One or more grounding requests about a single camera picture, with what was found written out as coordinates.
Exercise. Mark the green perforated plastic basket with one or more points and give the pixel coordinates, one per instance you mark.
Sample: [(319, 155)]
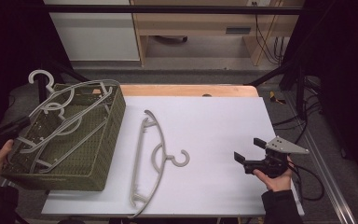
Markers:
[(96, 149)]

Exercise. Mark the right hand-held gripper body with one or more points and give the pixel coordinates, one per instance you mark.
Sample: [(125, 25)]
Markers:
[(284, 147)]

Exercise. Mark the grey plastic clothes hanger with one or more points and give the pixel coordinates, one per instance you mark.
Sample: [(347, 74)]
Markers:
[(72, 126), (139, 157), (53, 105), (40, 72)]

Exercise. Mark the black and yellow tool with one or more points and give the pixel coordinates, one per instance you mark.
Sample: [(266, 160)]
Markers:
[(275, 98)]

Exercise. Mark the white cabinet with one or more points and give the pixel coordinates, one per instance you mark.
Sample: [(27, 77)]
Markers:
[(96, 34)]

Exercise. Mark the black metal stand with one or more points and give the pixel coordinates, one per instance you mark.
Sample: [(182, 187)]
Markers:
[(42, 93), (300, 90)]

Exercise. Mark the black horizontal metal bar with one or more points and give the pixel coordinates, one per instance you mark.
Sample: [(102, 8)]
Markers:
[(167, 9)]

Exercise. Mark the light wooden desk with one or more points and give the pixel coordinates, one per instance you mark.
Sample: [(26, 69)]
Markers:
[(195, 23)]

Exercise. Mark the aluminium rail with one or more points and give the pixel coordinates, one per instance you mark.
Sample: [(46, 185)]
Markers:
[(4, 183), (332, 193)]

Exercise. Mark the person's right hand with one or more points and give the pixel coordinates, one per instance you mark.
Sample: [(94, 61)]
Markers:
[(278, 183)]

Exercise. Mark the white table mat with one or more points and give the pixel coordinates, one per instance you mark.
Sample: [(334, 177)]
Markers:
[(214, 124)]

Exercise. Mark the black curtain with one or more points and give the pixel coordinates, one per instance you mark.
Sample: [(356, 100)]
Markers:
[(345, 77), (9, 46)]

